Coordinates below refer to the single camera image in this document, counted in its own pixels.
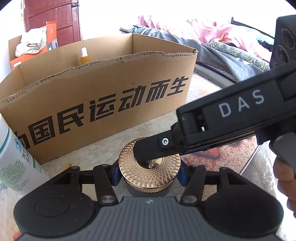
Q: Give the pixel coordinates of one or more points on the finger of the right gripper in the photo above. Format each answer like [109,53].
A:
[157,146]

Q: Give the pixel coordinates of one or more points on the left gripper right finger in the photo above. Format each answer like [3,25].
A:
[193,179]

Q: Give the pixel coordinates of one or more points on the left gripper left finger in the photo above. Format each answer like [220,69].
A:
[105,177]

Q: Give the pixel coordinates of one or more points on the gold lidded jar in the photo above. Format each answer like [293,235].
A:
[152,178]

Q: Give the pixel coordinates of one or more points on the white supplement bottle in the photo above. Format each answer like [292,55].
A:
[19,170]

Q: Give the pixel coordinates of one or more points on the green dropper bottle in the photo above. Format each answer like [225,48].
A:
[85,58]

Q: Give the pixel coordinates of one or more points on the person's right hand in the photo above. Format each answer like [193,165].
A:
[286,182]

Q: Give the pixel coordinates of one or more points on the grey patterned quilt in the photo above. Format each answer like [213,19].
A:
[221,64]

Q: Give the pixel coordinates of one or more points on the open brown cardboard box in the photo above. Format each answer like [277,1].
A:
[56,105]

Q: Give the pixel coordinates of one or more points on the pink floral blanket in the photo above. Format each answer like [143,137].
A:
[207,31]

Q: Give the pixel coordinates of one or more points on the orange Philips box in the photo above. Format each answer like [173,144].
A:
[52,43]

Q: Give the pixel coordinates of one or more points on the dark red wooden door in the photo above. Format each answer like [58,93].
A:
[64,12]

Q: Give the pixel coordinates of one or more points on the beige cloth bag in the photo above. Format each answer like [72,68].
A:
[32,42]

